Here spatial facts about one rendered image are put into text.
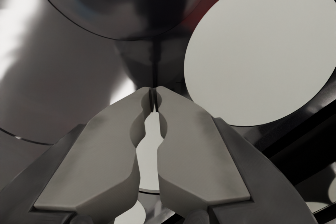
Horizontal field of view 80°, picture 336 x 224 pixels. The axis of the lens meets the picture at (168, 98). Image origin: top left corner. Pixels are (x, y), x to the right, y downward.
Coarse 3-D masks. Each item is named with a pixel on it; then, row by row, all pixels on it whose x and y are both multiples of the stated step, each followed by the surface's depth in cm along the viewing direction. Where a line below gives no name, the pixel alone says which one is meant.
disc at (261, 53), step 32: (224, 0) 11; (256, 0) 11; (288, 0) 11; (320, 0) 11; (224, 32) 12; (256, 32) 12; (288, 32) 12; (320, 32) 12; (192, 64) 13; (224, 64) 13; (256, 64) 13; (288, 64) 13; (320, 64) 13; (192, 96) 14; (224, 96) 14; (256, 96) 14; (288, 96) 14
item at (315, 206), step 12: (324, 108) 18; (312, 120) 19; (324, 120) 19; (300, 132) 20; (276, 144) 21; (288, 144) 21; (324, 168) 16; (300, 180) 16; (312, 180) 16; (324, 180) 15; (300, 192) 16; (312, 192) 15; (324, 192) 15; (312, 204) 15; (324, 204) 14; (180, 216) 27; (324, 216) 15
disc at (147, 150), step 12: (156, 120) 15; (156, 132) 16; (144, 144) 16; (156, 144) 16; (144, 156) 17; (156, 156) 17; (144, 168) 18; (156, 168) 18; (144, 180) 19; (156, 180) 19
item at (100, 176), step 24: (144, 96) 11; (96, 120) 9; (120, 120) 9; (144, 120) 12; (96, 144) 8; (120, 144) 8; (72, 168) 7; (96, 168) 7; (120, 168) 7; (48, 192) 6; (72, 192) 6; (96, 192) 6; (120, 192) 7; (96, 216) 6
